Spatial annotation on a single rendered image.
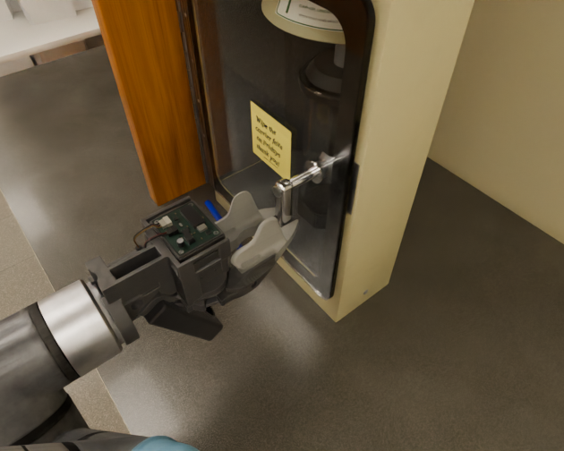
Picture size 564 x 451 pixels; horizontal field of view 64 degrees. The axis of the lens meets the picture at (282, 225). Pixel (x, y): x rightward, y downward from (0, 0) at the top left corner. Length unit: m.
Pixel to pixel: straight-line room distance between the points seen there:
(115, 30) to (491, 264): 0.65
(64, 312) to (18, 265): 1.79
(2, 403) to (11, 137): 0.77
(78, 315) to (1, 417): 0.09
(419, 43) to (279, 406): 0.44
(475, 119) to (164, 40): 0.55
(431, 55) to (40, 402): 0.43
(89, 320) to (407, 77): 0.34
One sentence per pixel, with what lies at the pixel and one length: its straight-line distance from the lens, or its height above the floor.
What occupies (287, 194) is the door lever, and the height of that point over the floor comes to 1.20.
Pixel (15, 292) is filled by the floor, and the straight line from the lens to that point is 2.11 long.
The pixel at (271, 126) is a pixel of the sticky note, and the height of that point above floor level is 1.21.
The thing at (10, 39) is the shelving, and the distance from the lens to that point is 1.58.
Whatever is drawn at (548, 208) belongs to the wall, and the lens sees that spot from 0.90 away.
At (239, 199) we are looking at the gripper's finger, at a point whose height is 1.19.
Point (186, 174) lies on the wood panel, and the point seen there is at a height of 0.98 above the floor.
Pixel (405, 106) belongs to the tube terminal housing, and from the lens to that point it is 0.45.
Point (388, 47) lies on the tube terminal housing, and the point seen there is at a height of 1.35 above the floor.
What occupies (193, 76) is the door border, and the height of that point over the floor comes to 1.20.
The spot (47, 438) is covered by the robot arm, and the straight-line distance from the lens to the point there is 0.43.
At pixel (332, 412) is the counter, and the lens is 0.62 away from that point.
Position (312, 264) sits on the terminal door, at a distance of 0.60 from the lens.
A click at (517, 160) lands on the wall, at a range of 0.89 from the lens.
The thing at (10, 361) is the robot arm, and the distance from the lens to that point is 0.41.
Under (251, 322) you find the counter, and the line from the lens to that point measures 0.67.
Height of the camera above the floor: 1.52
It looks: 48 degrees down
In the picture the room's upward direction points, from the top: straight up
